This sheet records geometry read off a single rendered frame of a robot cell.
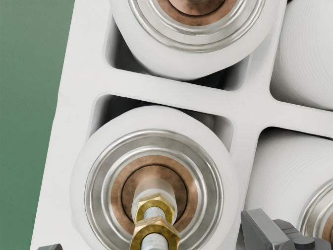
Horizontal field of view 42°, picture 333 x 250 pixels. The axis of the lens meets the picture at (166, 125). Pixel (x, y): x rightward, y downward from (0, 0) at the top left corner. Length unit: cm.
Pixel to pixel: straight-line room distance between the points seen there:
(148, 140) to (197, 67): 5
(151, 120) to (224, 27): 6
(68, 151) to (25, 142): 20
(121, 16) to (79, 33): 8
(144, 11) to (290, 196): 13
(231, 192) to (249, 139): 8
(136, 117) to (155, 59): 3
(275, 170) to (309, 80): 6
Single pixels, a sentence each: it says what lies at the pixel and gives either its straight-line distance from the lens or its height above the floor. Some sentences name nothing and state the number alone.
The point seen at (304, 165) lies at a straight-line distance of 27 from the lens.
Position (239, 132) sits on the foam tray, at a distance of 31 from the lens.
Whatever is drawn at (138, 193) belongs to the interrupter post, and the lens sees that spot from 22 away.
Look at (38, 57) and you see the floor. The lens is 50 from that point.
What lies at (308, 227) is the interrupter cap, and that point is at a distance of 26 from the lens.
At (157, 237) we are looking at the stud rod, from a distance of 16.
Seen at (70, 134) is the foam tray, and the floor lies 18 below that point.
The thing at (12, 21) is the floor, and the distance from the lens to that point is 52.
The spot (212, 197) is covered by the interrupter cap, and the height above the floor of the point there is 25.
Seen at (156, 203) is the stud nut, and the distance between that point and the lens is 20.
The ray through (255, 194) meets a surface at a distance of 31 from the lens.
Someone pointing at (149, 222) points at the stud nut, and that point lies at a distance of 17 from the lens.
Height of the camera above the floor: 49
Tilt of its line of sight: 86 degrees down
